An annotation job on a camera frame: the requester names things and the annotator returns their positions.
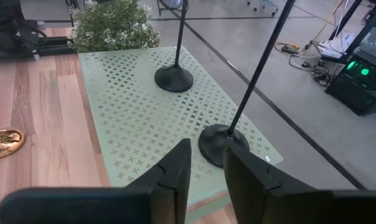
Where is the black aluminium frame rail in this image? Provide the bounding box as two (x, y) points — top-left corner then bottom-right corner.
(35, 35), (78, 57)

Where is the black power adapter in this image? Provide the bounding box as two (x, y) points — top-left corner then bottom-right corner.
(280, 45), (299, 54)

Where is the mint green perforated metal shelf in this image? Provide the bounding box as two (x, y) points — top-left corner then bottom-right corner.
(78, 45), (284, 223)

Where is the green plant with white flowers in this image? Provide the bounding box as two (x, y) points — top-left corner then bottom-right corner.
(70, 0), (161, 54)

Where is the white floor cable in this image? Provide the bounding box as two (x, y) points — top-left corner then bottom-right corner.
(287, 52), (334, 74)

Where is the black candlestick holder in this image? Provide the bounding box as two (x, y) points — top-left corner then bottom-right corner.
(154, 0), (195, 93)
(197, 0), (298, 169)

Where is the black desk frame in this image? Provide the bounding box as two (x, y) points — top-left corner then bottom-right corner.
(320, 0), (376, 65)

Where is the white paper stack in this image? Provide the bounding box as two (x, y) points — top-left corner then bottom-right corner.
(317, 32), (357, 60)

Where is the office chair caster base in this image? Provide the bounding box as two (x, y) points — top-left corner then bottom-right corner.
(245, 0), (280, 17)

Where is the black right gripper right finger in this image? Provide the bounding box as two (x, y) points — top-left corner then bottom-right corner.
(223, 145), (376, 224)

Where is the black computer with green lights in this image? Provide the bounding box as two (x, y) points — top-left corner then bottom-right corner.
(324, 42), (376, 116)

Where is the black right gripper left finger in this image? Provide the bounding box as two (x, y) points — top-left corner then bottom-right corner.
(0, 138), (192, 224)

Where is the gold candlestick holder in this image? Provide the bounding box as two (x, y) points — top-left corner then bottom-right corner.
(0, 121), (27, 160)

